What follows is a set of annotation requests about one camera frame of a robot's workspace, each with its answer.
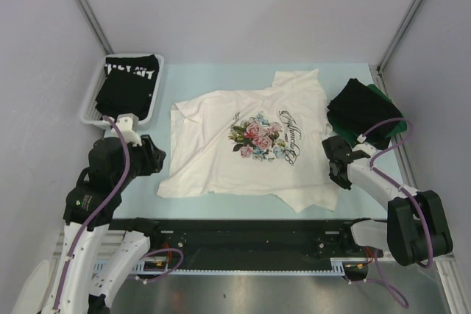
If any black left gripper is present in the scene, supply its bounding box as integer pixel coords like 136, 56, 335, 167
116, 132, 166, 188

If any white floral print t-shirt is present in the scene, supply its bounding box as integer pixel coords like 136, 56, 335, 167
157, 70, 339, 212

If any white plastic laundry basket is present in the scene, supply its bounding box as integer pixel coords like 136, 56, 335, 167
79, 53, 165, 130

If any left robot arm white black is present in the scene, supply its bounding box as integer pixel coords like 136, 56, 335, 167
41, 113, 166, 313

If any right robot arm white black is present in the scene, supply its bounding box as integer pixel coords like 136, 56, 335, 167
322, 136, 453, 267

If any folded black t-shirt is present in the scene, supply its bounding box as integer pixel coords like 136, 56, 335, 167
326, 78, 403, 148

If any black t-shirt white lettering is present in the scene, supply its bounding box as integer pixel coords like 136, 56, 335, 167
96, 54, 160, 121

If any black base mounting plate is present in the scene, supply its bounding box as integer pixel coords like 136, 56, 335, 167
106, 218, 387, 270

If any light blue cable duct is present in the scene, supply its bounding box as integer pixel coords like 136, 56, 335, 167
95, 257, 349, 276

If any aluminium front frame rail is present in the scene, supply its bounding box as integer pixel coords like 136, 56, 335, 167
52, 229, 457, 263

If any left rear aluminium post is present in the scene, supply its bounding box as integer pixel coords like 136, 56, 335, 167
75, 0, 113, 54

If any aluminium post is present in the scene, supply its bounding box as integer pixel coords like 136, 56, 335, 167
75, 0, 113, 54
376, 0, 425, 74

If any right rear aluminium post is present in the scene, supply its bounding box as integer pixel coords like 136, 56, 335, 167
376, 0, 425, 74

